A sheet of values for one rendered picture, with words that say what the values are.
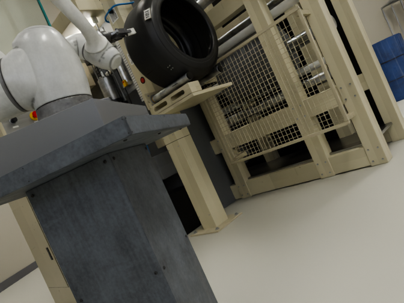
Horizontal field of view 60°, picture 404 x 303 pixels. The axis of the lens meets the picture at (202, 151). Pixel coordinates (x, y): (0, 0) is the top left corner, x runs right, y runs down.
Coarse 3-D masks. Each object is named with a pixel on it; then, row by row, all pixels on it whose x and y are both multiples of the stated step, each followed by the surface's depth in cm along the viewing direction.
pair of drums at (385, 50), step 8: (384, 40) 425; (392, 40) 424; (400, 40) 428; (376, 48) 431; (384, 48) 427; (392, 48) 425; (400, 48) 426; (376, 56) 433; (384, 56) 428; (392, 56) 425; (400, 56) 425; (384, 64) 431; (392, 64) 427; (400, 64) 425; (384, 72) 433; (392, 72) 428; (400, 72) 426; (392, 80) 431; (400, 80) 427; (392, 88) 433; (400, 88) 428; (400, 96) 430
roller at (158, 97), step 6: (180, 78) 193; (186, 78) 190; (192, 78) 192; (174, 84) 197; (180, 84) 195; (162, 90) 205; (168, 90) 202; (174, 90) 202; (156, 96) 210; (162, 96) 207; (156, 102) 215
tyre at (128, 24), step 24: (144, 0) 188; (168, 0) 214; (192, 0) 210; (144, 24) 183; (168, 24) 229; (192, 24) 227; (144, 48) 187; (168, 48) 184; (192, 48) 234; (216, 48) 212; (144, 72) 198; (168, 72) 193; (192, 72) 196
